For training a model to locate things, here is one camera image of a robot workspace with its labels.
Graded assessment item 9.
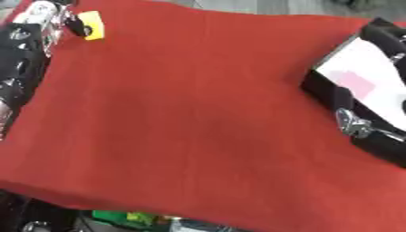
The yellow block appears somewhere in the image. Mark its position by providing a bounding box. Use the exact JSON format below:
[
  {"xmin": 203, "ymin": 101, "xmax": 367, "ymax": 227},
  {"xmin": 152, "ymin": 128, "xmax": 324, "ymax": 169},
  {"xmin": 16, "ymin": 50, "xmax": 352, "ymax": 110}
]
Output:
[{"xmin": 77, "ymin": 10, "xmax": 107, "ymax": 42}]

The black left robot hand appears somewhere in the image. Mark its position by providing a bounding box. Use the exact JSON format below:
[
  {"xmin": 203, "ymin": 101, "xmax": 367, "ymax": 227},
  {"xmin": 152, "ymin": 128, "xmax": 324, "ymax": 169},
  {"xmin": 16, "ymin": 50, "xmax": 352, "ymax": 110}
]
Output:
[{"xmin": 62, "ymin": 12, "xmax": 95, "ymax": 38}]

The black box with white inside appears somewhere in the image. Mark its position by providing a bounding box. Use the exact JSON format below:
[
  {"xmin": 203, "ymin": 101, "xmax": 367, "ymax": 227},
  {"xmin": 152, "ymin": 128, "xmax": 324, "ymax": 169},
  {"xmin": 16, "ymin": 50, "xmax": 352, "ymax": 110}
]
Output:
[{"xmin": 299, "ymin": 16, "xmax": 406, "ymax": 169}]

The green object under table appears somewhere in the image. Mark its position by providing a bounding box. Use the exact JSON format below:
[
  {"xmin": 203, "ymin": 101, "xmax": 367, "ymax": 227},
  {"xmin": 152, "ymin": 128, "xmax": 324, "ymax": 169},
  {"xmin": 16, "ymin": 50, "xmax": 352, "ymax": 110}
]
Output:
[{"xmin": 90, "ymin": 209, "xmax": 160, "ymax": 228}]

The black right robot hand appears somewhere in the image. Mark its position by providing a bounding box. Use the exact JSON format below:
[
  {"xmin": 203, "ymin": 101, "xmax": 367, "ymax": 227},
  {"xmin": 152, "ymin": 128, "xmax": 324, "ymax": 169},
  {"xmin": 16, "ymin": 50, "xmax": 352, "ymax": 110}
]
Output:
[{"xmin": 333, "ymin": 107, "xmax": 406, "ymax": 169}]

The pink block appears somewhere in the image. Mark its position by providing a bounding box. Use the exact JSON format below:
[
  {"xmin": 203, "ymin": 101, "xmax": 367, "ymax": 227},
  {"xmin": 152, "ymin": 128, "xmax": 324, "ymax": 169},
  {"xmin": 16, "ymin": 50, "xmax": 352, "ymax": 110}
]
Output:
[{"xmin": 328, "ymin": 70, "xmax": 378, "ymax": 98}]

